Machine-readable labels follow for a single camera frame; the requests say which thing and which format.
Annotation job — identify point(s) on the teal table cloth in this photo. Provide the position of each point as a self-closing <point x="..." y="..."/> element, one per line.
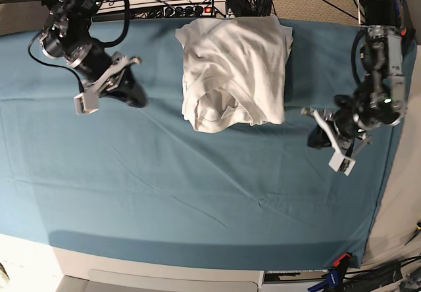
<point x="142" y="185"/>

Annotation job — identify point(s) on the black power strip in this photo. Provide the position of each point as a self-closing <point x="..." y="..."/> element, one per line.
<point x="179" y="11"/>

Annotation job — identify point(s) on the orange blue clamp bottom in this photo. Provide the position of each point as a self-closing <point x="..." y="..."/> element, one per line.
<point x="333" y="282"/>

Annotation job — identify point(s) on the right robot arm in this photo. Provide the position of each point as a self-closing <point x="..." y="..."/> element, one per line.
<point x="66" y="35"/>

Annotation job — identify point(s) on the white T-shirt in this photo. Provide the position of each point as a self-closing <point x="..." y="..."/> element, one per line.
<point x="234" y="71"/>

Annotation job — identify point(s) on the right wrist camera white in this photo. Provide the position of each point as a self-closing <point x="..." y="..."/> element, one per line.
<point x="86" y="103"/>

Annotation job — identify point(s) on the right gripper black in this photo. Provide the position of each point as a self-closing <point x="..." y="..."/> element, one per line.
<point x="111" y="76"/>

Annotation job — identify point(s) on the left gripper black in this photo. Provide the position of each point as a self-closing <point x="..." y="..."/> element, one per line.
<point x="349" y="129"/>

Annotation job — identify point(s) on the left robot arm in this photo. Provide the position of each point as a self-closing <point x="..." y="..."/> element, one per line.
<point x="377" y="68"/>

